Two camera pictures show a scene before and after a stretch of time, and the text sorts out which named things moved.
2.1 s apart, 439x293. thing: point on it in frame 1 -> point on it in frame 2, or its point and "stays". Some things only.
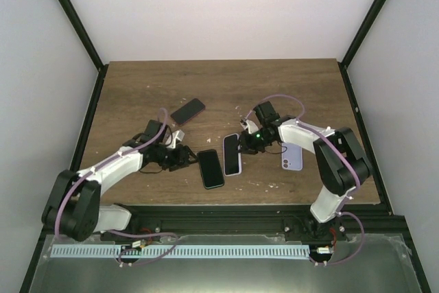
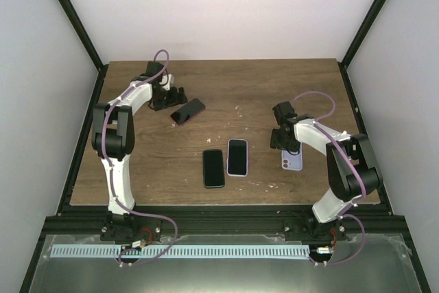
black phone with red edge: (188, 111) stays
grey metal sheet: (360, 263) stays
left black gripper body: (170, 160) -> (163, 99)
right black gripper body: (256, 144) -> (283, 143)
